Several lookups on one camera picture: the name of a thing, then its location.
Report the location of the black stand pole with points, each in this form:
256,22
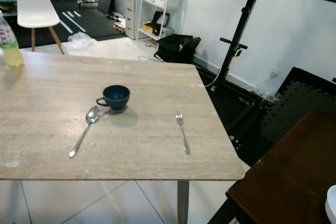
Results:
247,17

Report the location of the silver metal spoon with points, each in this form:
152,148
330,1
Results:
92,115

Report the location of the black floor rug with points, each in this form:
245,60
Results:
92,19

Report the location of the plastic bottle with yellow drink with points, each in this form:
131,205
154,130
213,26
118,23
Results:
10,53

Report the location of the white wall outlet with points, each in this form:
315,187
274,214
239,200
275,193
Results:
273,72

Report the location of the grey table leg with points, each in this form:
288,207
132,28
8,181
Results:
182,203

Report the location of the clear plastic bag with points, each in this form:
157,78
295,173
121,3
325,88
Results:
82,41

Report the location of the silver metal fork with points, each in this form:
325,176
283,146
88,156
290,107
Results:
183,134

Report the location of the dark blue cup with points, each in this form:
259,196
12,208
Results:
116,98

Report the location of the dark foam mat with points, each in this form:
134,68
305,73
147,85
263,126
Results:
296,100

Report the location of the dark brown wooden table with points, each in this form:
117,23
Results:
283,182

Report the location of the black bag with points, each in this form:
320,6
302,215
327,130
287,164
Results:
177,49

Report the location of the yellow and black tool case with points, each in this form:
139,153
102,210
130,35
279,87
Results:
156,24

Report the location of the white drawer cabinet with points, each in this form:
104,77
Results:
132,9

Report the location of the white plate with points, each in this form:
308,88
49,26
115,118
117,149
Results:
332,205

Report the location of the white chair with wooden legs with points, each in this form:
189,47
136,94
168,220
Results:
35,6

